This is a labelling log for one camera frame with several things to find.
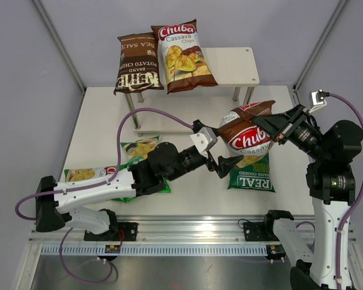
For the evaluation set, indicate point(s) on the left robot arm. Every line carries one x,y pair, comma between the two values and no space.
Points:
63,204

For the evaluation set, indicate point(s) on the brown Kettle sea salt bag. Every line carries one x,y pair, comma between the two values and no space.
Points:
139,64

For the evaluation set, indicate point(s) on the white slotted cable duct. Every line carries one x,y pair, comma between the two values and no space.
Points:
154,250

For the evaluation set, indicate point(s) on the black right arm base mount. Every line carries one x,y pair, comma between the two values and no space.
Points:
258,232

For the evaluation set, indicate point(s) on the brown Chuba bag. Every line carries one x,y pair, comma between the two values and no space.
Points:
242,136
185,64

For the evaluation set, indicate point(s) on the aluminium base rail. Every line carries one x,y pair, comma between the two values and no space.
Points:
175,230

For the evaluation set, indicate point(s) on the green Chuba bag sideways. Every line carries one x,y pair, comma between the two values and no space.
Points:
97,174

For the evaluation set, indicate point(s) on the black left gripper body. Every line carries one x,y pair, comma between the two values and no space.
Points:
211,164

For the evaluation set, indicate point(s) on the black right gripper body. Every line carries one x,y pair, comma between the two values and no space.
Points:
302,134

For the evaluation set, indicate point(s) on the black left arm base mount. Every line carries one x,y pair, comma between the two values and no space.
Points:
123,231

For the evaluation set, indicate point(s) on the green Real chips bag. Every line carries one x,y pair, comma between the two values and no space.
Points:
255,176

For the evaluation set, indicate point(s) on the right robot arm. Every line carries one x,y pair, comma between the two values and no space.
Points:
332,188

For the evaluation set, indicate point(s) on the white two-tier shelf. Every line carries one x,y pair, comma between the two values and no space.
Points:
236,73

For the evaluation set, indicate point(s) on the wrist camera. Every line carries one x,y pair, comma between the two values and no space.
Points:
204,137
318,100

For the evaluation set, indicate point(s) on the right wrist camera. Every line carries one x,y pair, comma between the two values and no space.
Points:
318,100

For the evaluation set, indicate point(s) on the green Chuba bag upright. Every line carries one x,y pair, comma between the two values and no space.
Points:
138,150

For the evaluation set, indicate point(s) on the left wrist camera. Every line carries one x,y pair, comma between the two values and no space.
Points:
204,137

